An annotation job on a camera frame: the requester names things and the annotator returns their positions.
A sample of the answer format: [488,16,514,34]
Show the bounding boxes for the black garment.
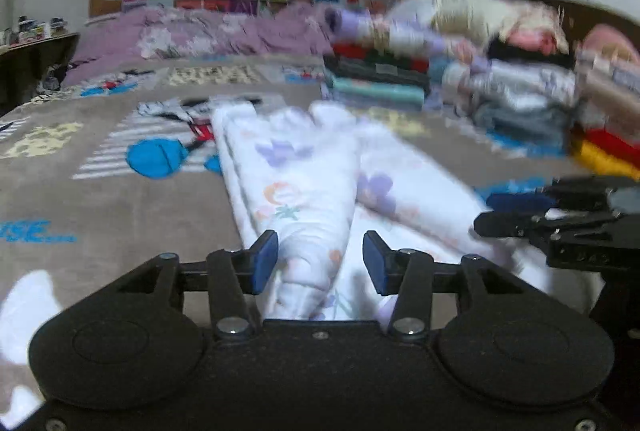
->
[485,36,576,69]

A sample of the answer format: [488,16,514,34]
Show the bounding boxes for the dark wooden desk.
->
[0,32,81,114]

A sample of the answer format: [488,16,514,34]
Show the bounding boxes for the clutter of small bottles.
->
[0,13,71,46]

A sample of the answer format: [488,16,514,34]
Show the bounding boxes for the pile of pale bedding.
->
[387,0,640,62]

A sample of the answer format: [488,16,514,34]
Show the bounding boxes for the purple floral quilt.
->
[62,3,341,88]

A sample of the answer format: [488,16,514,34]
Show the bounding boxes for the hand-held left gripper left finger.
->
[107,230,280,341]

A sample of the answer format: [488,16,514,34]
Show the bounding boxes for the beige folded garment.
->
[572,48,640,134]

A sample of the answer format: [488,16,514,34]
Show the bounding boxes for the yellow folded garment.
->
[570,141,640,182]

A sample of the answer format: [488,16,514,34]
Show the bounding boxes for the dark wooden bed end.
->
[495,0,640,29]

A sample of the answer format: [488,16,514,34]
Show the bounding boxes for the stack of colourful folded clothes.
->
[322,6,443,112]

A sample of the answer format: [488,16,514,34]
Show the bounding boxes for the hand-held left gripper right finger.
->
[362,231,533,341]

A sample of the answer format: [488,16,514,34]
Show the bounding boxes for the black white patterned cloth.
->
[42,63,71,92]

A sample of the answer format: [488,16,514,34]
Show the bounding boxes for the red folded garment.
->
[572,126,640,166]

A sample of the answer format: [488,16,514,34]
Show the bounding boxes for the stack of grey white clothes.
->
[440,56,583,159]

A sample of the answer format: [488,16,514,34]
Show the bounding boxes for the brown cartoon printed blanket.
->
[0,58,640,417]

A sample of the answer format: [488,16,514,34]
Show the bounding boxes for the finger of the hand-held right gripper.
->
[484,188,566,214]
[472,211,556,242]

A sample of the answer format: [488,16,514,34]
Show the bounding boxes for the white floral padded pants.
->
[210,101,603,327]

